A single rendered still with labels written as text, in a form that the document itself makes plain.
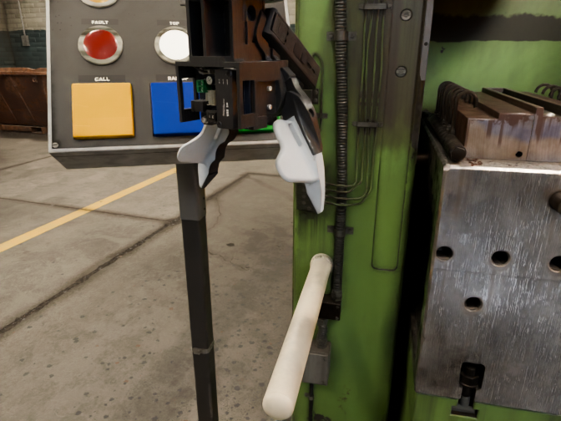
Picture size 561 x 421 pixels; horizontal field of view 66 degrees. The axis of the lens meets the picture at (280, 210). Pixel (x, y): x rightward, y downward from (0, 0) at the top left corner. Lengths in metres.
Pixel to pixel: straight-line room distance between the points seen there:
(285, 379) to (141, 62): 0.49
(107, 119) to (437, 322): 0.63
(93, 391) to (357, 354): 0.95
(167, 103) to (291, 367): 0.42
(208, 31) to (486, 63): 0.97
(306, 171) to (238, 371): 1.33
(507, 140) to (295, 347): 0.48
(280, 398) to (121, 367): 1.19
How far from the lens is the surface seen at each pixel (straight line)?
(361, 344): 1.12
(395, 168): 0.93
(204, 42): 0.38
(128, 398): 1.65
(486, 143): 0.79
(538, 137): 0.81
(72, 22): 0.70
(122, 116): 0.62
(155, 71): 0.65
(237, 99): 0.36
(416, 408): 0.96
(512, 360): 0.90
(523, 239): 0.79
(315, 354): 1.08
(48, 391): 1.77
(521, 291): 0.83
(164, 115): 0.62
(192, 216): 0.78
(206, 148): 0.46
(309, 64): 0.47
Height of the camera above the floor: 1.08
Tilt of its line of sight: 20 degrees down
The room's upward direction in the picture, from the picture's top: straight up
